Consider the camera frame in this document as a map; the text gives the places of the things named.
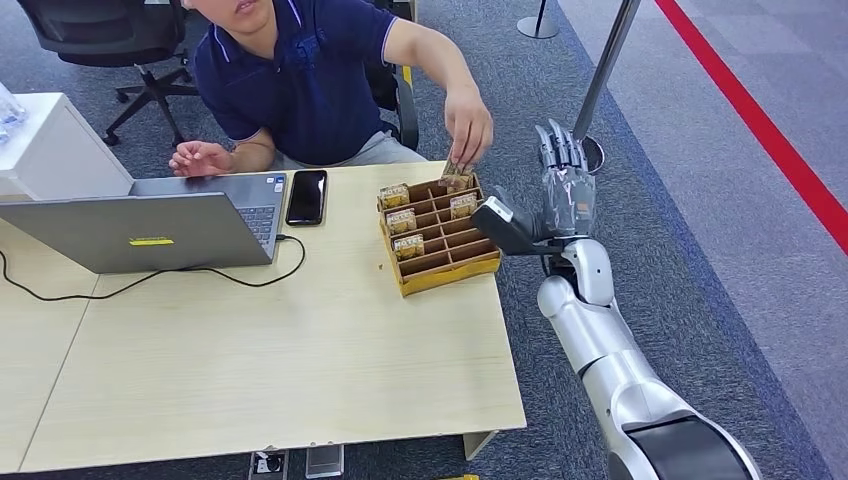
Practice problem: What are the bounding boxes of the person's right hand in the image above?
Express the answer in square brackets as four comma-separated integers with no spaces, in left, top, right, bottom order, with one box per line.
[168,139,234,179]

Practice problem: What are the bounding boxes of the person's left hand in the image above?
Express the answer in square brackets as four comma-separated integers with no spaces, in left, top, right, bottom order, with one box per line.
[443,86,496,168]

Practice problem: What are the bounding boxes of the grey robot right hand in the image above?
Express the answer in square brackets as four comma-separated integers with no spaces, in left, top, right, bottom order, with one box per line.
[490,118,598,242]

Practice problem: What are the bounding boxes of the hotel key card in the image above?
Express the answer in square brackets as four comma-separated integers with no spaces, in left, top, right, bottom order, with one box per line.
[384,207,419,237]
[392,233,427,262]
[449,192,480,221]
[437,157,476,195]
[378,183,413,213]

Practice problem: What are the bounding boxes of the person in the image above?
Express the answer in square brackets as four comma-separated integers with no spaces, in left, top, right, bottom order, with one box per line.
[168,0,496,180]

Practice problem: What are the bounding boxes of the wooden card organiser box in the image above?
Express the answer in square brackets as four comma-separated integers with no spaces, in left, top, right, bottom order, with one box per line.
[376,172,503,299]

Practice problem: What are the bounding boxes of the grey laptop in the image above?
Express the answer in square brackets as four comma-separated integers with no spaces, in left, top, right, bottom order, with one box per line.
[0,172,290,276]

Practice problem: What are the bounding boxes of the black smartphone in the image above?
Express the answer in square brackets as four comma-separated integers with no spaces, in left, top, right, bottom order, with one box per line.
[284,168,330,229]

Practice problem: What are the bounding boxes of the stanchion with round base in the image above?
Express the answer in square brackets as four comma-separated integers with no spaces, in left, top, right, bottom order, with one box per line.
[515,0,562,40]

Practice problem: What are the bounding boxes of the white cabinet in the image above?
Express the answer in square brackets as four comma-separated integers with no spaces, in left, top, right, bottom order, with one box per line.
[0,91,136,203]

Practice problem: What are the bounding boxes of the long metal stanchion pole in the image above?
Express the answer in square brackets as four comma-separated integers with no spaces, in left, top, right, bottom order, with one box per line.
[571,0,643,176]

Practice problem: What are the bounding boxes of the black office chair with castors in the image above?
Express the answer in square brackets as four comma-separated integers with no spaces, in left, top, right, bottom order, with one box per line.
[15,0,201,149]

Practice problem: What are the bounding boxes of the clear plastic item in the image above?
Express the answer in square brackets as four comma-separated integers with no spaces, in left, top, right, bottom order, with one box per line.
[0,82,30,144]

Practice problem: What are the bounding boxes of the floor socket plate with opening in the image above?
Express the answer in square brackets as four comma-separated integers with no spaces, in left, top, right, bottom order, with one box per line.
[247,449,291,480]

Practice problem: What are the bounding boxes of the plain silver floor plate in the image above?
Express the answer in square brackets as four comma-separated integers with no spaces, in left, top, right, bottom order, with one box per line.
[305,444,346,480]

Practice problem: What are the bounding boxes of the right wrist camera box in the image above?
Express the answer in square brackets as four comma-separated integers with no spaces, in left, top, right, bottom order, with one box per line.
[469,195,566,258]

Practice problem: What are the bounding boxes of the black laptop cable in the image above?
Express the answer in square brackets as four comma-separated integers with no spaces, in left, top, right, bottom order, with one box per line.
[0,233,308,304]

